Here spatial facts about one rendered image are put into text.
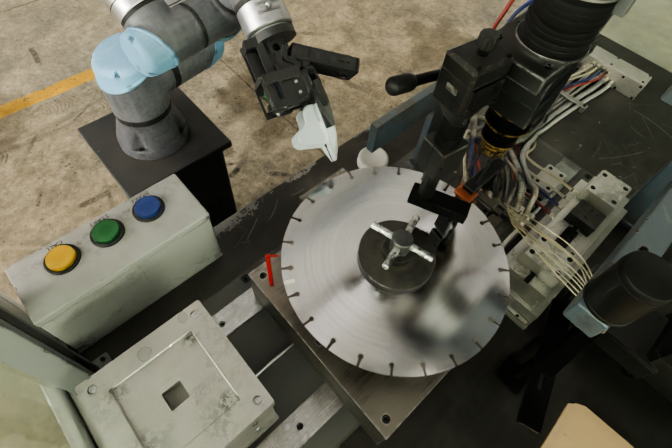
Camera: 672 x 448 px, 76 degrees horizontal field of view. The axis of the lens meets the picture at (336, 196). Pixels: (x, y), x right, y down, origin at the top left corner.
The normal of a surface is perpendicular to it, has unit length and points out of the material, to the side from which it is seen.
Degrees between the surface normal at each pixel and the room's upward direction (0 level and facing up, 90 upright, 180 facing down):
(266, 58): 34
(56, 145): 0
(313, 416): 0
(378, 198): 0
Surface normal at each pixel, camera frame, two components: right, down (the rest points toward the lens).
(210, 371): 0.07, -0.56
